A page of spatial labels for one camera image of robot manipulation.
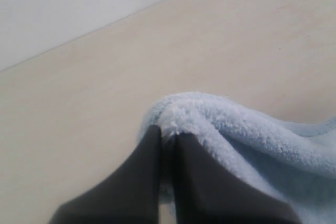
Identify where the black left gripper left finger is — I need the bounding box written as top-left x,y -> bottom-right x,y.
50,125 -> 161,224

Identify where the light blue terry towel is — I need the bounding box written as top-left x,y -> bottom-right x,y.
137,92 -> 335,223

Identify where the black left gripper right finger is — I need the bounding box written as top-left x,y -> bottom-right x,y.
172,134 -> 301,223

